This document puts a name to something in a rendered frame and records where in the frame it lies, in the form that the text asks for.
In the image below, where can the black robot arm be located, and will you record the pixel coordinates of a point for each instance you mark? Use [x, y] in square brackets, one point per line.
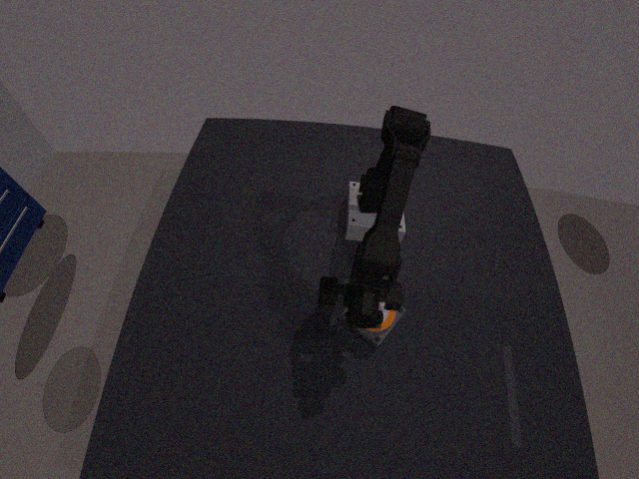
[384, 190]

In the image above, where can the orange round plate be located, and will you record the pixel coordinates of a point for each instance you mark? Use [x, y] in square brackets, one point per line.
[388, 317]

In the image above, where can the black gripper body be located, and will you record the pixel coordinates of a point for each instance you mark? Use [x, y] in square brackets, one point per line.
[329, 289]

